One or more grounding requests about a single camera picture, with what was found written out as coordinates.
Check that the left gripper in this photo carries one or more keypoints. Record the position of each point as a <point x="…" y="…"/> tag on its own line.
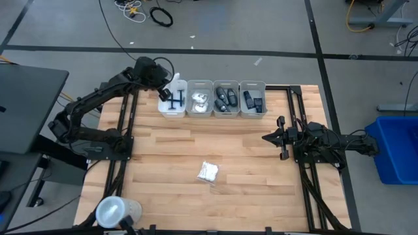
<point x="151" y="72"/>

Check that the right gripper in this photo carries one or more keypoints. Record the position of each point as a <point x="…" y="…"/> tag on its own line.
<point x="283" y="150"/>

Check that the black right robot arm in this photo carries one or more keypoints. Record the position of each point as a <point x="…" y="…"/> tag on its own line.
<point x="343" y="143"/>

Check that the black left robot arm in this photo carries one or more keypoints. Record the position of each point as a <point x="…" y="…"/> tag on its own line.
<point x="91" y="101"/>

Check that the white opaque storage bin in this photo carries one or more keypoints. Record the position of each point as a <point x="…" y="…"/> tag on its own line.
<point x="165" y="112"/>

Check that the translucent grey storage bin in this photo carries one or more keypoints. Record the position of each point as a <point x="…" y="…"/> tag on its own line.
<point x="253" y="85"/>
<point x="227" y="83"/>
<point x="204" y="115"/>

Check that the black desk leg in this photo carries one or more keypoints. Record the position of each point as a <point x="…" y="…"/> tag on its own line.
<point x="75" y="162"/>

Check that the blue plastic tote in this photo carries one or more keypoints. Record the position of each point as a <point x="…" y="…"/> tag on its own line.
<point x="395" y="150"/>

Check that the grey desk foot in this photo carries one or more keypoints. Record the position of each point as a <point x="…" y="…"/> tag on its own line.
<point x="398" y="108"/>

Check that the black desk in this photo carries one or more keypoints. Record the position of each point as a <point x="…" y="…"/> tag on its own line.
<point x="29" y="104"/>

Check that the grey desk base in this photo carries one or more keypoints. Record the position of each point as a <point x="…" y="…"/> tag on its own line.
<point x="382" y="22"/>

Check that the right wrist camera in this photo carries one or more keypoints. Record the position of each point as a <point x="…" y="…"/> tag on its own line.
<point x="292" y="134"/>

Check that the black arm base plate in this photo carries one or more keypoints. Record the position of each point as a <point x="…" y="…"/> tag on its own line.
<point x="313" y="160"/>
<point x="107" y="156"/>

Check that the black aluminium table frame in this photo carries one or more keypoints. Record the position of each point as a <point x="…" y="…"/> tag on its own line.
<point x="294" y="88"/>

